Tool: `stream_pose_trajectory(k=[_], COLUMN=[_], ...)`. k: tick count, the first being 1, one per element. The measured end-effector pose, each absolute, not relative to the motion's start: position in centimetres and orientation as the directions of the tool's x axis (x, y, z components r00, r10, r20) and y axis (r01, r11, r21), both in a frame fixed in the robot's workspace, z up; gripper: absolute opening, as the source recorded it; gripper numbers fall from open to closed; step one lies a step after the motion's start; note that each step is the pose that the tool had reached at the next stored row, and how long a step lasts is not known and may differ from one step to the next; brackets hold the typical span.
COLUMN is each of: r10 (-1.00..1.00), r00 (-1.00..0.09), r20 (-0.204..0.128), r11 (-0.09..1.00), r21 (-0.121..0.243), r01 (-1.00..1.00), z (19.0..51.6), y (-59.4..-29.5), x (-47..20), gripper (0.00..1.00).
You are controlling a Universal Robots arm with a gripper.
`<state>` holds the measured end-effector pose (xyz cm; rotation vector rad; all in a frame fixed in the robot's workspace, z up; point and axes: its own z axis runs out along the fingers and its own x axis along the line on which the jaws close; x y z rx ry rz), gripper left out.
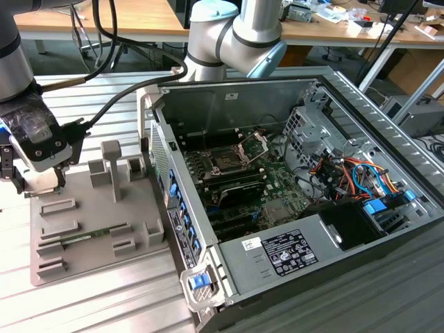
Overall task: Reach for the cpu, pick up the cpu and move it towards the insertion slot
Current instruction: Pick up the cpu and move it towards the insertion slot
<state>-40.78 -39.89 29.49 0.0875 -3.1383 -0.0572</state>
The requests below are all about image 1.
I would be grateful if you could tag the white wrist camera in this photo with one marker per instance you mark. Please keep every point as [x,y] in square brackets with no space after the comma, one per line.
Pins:
[45,152]

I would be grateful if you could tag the silver disk bay cage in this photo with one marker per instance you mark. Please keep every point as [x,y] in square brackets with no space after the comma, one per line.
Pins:
[308,130]

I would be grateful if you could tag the black slanted pole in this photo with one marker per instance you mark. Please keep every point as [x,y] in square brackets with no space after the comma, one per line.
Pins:
[388,38]

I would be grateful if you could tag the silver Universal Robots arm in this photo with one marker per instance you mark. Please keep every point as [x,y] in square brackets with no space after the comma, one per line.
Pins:
[14,52]

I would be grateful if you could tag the grey computer box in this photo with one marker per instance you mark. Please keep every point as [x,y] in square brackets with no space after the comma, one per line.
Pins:
[416,118]

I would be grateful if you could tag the black expansion slot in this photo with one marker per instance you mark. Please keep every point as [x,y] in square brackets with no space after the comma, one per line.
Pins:
[236,222]

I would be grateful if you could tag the silver disk drive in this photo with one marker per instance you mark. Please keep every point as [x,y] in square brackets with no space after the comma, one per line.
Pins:
[300,14]

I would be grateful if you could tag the green RAM stick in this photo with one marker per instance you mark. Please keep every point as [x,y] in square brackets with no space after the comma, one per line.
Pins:
[83,237]

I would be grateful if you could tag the black RAM slot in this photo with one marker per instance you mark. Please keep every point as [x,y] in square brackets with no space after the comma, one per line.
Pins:
[236,175]

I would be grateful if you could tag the open grey PC case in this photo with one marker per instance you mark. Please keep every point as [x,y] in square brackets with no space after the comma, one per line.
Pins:
[243,104]

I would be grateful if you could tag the thin metal locking lever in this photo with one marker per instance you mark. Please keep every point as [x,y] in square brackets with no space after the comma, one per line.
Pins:
[205,140]

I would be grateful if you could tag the grey power supply unit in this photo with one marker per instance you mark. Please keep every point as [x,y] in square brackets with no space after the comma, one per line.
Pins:
[236,263]

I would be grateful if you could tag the black graphics card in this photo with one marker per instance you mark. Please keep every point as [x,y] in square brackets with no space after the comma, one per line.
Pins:
[243,196]

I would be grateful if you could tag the black office chair base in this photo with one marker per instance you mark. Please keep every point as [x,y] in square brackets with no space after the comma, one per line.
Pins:
[121,53]

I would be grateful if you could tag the small white carton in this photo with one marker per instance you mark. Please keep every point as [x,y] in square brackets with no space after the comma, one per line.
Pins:
[364,29]

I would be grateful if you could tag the blue case latch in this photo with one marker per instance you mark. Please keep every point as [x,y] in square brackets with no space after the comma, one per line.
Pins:
[200,281]

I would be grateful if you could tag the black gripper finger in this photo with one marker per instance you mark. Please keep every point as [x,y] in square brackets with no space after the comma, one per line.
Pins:
[60,177]
[7,163]

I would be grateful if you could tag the CPU socket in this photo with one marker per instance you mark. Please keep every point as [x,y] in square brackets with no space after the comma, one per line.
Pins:
[225,160]

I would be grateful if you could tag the brown cardboard box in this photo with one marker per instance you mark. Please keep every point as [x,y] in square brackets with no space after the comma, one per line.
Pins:
[412,69]

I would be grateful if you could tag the silver chipset heatsink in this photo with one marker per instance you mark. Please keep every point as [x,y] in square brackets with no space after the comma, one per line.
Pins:
[275,211]

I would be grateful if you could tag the silver CPU green board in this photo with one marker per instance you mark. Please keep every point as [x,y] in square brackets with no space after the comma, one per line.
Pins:
[41,182]

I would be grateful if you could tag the black plastic air duct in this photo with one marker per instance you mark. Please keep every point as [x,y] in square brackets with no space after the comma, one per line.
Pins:
[350,222]

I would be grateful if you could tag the green motherboard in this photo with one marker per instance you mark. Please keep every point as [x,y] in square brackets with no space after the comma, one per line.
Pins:
[281,180]

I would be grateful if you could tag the grey parts rack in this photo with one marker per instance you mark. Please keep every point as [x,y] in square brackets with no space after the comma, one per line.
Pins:
[104,215]

